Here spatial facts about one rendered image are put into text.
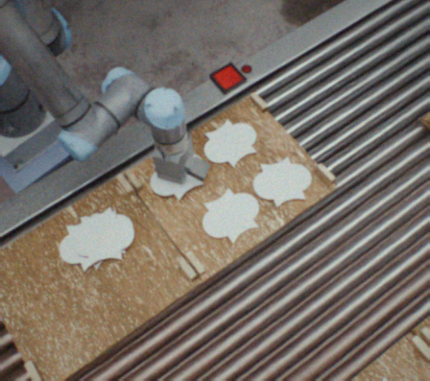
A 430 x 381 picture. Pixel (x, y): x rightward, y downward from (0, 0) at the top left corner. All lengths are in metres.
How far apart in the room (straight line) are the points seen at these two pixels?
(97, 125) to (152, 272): 0.37
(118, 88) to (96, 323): 0.52
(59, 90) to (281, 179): 0.58
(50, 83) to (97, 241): 0.40
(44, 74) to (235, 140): 0.55
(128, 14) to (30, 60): 2.03
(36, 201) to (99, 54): 1.57
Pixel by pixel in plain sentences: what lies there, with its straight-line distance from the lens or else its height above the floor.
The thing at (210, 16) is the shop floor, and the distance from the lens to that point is 2.99.
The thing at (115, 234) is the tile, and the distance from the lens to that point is 1.28.
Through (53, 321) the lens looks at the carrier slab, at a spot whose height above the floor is 0.94.
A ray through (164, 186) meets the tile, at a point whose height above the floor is 0.96.
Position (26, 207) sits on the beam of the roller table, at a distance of 1.44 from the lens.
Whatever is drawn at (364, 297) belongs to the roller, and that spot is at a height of 0.92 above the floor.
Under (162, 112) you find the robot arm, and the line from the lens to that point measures 1.07.
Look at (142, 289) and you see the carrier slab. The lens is 1.27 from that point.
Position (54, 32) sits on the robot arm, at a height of 1.19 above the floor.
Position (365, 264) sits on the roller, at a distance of 1.32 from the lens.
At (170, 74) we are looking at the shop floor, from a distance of 2.75.
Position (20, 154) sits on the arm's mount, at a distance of 1.51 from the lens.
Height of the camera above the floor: 2.14
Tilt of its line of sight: 62 degrees down
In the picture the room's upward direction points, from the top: 4 degrees counter-clockwise
